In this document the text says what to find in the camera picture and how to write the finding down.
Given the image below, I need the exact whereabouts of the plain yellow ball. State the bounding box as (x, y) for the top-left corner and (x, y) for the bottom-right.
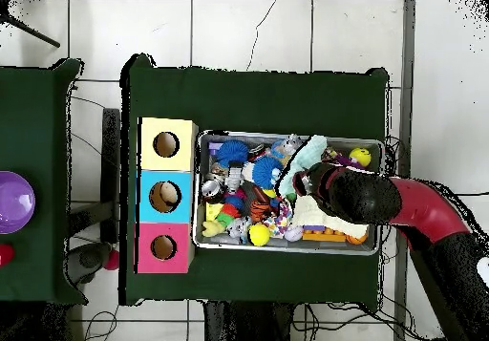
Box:
(248, 223), (272, 247)

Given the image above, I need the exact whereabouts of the wooden box with three holes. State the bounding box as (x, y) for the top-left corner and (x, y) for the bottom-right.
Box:
(136, 117), (200, 274)

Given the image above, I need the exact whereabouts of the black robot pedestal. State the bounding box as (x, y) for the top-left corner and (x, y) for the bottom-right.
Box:
(203, 301), (295, 341)

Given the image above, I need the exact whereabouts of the silver crushed can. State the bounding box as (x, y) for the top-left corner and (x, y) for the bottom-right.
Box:
(201, 179), (225, 202)

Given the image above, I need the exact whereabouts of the shallow wire mesh bin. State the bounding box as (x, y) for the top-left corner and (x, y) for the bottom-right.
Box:
(192, 129), (385, 257)

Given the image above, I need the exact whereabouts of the cream knitted cloth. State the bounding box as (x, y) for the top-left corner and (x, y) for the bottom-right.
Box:
(291, 193), (371, 241)

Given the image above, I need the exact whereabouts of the purple bowl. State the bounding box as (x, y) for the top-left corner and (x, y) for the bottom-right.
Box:
(0, 170), (36, 236)

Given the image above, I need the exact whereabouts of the yellow smiley face ball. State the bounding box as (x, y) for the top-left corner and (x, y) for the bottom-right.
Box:
(349, 147), (372, 168)

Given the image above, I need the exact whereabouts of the blue spiky ball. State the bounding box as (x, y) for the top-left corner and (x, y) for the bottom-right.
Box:
(216, 139), (250, 169)

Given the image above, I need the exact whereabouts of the side table with green cloth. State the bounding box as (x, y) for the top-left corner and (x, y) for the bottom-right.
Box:
(0, 57), (88, 306)

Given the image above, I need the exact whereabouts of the blue spiky toy with eyes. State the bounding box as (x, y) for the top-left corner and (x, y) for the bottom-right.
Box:
(251, 156), (285, 190)

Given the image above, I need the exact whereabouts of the mint green knitted cloth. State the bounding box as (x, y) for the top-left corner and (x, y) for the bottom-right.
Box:
(276, 134), (329, 202)

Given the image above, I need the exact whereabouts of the dark green table cloth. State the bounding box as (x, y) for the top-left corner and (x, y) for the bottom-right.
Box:
(118, 53), (391, 307)

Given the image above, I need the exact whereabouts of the red round object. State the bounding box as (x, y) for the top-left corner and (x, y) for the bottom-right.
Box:
(0, 243), (15, 268)

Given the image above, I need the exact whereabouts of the black tripod leg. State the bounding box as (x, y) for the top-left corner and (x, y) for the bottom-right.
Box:
(0, 10), (61, 49)

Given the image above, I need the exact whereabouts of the colourful polka dot cloth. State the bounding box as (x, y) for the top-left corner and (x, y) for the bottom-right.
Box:
(263, 202), (294, 239)

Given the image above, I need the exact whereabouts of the small red ball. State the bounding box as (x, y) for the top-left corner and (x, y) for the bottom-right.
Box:
(101, 248), (120, 272)

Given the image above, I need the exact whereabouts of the orange toy brick plate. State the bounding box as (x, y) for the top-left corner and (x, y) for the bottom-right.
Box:
(301, 224), (349, 243)

